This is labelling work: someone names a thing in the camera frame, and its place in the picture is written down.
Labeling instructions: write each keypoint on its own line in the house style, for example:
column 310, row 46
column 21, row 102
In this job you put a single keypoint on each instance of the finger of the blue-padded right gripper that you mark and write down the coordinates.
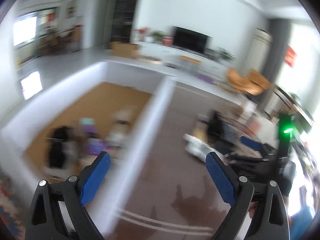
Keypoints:
column 254, row 145

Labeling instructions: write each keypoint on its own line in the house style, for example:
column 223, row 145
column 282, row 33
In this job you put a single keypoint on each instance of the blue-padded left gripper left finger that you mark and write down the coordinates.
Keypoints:
column 45, row 217

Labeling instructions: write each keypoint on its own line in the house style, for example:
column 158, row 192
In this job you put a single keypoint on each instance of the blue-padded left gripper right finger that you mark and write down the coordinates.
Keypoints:
column 269, row 219

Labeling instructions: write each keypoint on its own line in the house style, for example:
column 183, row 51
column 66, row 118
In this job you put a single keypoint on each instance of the black odor removing bar box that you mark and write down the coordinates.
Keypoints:
column 222, row 135

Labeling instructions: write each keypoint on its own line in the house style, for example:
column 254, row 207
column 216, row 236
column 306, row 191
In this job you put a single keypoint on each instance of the white tube with hair tie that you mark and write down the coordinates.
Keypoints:
column 197, row 147

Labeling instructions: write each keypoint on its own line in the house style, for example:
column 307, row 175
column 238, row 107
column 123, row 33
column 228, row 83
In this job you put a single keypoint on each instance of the clear plastic cartoon box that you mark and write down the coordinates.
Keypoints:
column 93, row 142

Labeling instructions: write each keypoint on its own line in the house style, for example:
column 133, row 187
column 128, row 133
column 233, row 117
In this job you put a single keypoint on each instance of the rhinestone hair claw clip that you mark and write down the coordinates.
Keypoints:
column 58, row 139

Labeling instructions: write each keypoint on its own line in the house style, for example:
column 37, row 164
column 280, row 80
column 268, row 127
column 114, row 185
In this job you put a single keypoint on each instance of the bag of cotton swabs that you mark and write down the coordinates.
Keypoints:
column 122, row 121

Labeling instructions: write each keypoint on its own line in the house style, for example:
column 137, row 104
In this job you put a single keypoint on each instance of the wooden dining chair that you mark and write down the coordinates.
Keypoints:
column 279, row 101

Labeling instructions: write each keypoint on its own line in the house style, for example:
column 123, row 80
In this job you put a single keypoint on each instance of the orange lounge chair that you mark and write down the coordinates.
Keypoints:
column 254, row 83

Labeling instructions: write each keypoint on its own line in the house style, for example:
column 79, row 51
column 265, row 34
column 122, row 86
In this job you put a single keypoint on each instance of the white storage box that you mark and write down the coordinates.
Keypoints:
column 111, row 105

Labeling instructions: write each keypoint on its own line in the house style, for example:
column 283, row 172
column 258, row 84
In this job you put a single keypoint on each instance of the potted green plant right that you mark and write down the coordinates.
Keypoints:
column 225, row 55

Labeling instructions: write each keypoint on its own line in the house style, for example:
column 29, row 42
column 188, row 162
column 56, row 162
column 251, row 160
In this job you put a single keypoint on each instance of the potted green plant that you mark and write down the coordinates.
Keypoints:
column 157, row 36
column 225, row 55

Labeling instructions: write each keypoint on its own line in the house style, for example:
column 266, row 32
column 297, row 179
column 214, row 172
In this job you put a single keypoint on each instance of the wooden bench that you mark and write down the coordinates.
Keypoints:
column 190, row 64

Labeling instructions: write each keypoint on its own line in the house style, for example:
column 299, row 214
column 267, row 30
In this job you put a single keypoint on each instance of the white tv cabinet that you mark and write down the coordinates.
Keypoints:
column 171, row 55

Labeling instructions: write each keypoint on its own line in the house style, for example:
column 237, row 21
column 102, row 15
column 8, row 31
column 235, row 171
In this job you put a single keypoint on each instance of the grey curtain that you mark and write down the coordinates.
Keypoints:
column 280, row 30

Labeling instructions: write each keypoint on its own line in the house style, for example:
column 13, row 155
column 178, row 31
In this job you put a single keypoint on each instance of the black television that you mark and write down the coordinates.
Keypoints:
column 189, row 40

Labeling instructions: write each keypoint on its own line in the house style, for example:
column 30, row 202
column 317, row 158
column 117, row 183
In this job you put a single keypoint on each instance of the potted green plant left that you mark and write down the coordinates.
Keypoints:
column 157, row 36

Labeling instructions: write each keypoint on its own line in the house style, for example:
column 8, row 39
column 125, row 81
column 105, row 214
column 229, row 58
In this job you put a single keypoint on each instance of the cardboard box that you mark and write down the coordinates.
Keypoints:
column 127, row 50

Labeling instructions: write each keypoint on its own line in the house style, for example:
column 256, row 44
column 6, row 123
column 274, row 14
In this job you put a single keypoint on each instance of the red flower vase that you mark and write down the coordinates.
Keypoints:
column 145, row 35

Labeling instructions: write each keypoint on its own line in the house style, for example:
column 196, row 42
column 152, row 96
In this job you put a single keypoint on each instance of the dark display cabinet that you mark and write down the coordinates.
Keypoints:
column 122, row 21

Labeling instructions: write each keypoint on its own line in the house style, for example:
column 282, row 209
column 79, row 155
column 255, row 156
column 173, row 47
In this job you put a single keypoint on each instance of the red wall hanging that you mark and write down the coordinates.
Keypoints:
column 290, row 56

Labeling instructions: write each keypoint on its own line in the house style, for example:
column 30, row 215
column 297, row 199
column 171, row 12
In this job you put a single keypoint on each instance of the framed wall painting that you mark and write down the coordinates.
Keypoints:
column 71, row 9

